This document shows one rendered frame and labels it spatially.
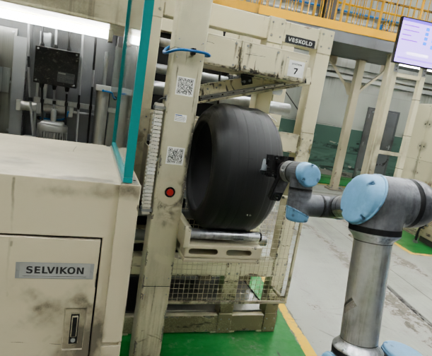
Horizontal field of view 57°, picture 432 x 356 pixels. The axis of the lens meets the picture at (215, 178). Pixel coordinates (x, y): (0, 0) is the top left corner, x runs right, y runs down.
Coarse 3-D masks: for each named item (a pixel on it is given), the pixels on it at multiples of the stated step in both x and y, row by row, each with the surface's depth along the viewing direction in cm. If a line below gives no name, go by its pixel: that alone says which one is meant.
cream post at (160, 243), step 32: (192, 0) 155; (192, 32) 158; (192, 64) 161; (192, 128) 167; (160, 160) 166; (160, 192) 169; (160, 224) 172; (160, 256) 175; (160, 288) 179; (160, 320) 182
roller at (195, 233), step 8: (192, 232) 169; (200, 232) 170; (208, 232) 171; (216, 232) 172; (224, 232) 174; (232, 232) 175; (240, 232) 176; (248, 232) 178; (256, 232) 179; (232, 240) 176; (240, 240) 177; (248, 240) 178; (256, 240) 179
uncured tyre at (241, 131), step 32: (224, 128) 159; (256, 128) 162; (192, 160) 199; (224, 160) 155; (256, 160) 157; (192, 192) 201; (224, 192) 156; (256, 192) 159; (224, 224) 168; (256, 224) 171
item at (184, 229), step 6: (180, 216) 176; (180, 222) 172; (186, 222) 168; (180, 228) 171; (186, 228) 163; (180, 234) 170; (186, 234) 164; (180, 240) 169; (186, 240) 165; (186, 246) 165
